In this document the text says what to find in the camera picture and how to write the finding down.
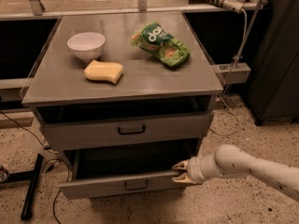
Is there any white bowl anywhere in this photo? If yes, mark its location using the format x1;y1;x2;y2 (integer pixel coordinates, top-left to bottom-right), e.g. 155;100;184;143
67;32;106;62

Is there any green chip bag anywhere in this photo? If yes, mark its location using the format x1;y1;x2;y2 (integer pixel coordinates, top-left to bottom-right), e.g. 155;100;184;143
131;21;191;68

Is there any yellow sponge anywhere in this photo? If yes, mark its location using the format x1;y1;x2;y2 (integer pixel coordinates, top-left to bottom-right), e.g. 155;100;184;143
83;60;123;84

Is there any grey top drawer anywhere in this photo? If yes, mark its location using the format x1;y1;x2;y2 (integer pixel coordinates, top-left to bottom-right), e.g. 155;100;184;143
42;112;213;150

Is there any grey metal bracket block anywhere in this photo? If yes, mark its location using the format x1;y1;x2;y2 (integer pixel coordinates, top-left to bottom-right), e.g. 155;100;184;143
212;63;251;85

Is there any white cable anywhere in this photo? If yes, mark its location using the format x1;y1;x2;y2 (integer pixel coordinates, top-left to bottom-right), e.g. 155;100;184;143
208;8;249;137

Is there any dark cabinet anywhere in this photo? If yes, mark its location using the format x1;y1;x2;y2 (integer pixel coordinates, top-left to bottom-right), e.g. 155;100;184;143
244;0;299;126

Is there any black metal stand foot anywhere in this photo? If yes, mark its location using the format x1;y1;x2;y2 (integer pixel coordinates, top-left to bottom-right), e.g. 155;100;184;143
0;154;44;221

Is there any grey drawer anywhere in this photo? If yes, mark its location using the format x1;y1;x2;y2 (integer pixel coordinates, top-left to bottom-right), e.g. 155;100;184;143
59;138;200;200
42;112;213;150

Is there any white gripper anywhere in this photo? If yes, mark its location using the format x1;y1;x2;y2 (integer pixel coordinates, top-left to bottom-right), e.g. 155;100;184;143
172;157;207;185

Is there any black floor cable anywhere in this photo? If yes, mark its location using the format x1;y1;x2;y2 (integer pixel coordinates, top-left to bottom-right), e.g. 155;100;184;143
0;110;71;224

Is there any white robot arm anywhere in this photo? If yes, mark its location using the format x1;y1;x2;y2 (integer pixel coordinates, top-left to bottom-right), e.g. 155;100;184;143
172;145;299;202

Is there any grey drawer cabinet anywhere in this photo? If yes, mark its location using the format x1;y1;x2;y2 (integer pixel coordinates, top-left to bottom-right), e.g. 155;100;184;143
21;11;224;200

